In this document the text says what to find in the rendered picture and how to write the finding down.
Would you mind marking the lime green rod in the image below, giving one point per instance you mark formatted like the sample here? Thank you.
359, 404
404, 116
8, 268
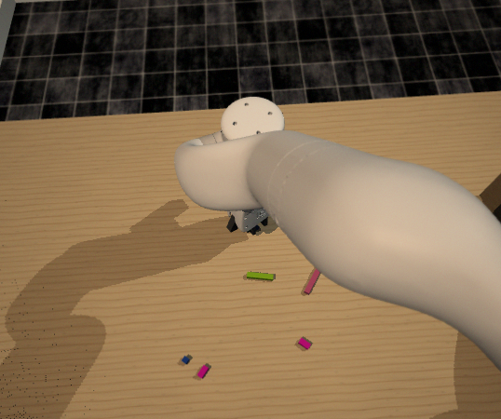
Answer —
260, 276

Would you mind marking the magenta rectangular block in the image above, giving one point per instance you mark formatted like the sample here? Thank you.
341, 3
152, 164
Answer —
203, 371
304, 343

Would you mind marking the pink rod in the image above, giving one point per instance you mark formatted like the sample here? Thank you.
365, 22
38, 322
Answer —
311, 282

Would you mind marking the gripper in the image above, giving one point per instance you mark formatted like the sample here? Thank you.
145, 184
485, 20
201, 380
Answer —
246, 220

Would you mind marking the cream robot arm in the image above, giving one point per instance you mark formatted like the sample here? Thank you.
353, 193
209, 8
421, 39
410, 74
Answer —
388, 229

